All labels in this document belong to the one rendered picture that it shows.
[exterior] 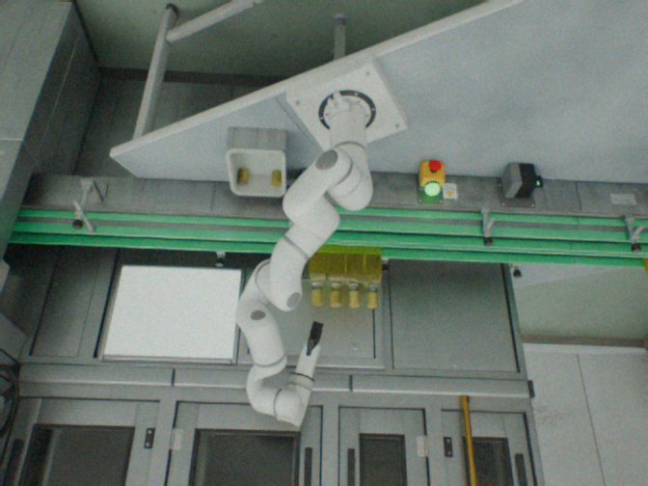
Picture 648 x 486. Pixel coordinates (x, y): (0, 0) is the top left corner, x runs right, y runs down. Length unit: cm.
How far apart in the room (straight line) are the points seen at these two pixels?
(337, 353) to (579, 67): 108
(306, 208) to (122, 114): 136
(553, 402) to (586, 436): 35
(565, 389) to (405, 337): 360
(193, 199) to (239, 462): 84
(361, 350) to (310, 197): 73
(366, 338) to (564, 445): 358
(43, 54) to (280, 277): 127
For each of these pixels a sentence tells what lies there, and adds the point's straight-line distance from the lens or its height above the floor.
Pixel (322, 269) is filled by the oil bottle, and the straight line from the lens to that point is 183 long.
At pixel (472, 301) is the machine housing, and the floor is 106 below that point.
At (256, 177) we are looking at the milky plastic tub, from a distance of 189.
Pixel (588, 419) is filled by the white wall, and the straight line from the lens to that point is 547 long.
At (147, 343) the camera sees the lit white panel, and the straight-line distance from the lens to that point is 195.
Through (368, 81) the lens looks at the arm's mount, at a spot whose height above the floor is 80.
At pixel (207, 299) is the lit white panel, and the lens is 197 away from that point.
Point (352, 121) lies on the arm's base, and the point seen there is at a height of 88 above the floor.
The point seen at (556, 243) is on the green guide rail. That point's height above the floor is 94.
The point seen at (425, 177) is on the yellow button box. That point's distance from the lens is 182.
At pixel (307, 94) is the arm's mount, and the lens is 156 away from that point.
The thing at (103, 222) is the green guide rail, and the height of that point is 92.
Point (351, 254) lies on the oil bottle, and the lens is 187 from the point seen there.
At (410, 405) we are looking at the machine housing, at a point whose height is 143.
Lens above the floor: 190
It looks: 30 degrees down
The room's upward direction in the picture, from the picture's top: 179 degrees counter-clockwise
